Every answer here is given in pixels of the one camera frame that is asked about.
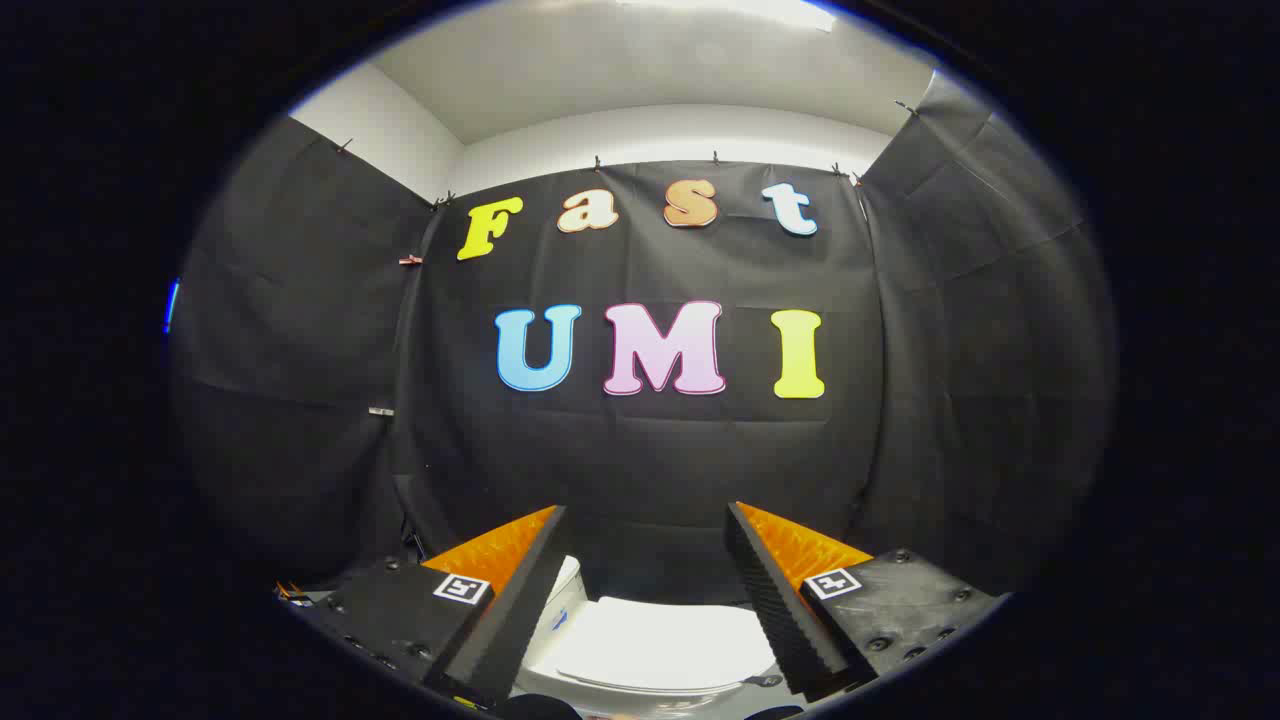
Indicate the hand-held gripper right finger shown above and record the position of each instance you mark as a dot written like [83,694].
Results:
[775,600]

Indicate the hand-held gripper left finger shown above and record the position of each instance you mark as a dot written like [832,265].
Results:
[515,610]

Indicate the white toilet lid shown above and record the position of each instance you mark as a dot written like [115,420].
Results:
[665,640]

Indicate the white toilet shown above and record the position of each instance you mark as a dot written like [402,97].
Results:
[570,582]

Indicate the black backdrop cloth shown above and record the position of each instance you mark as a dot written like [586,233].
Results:
[650,460]

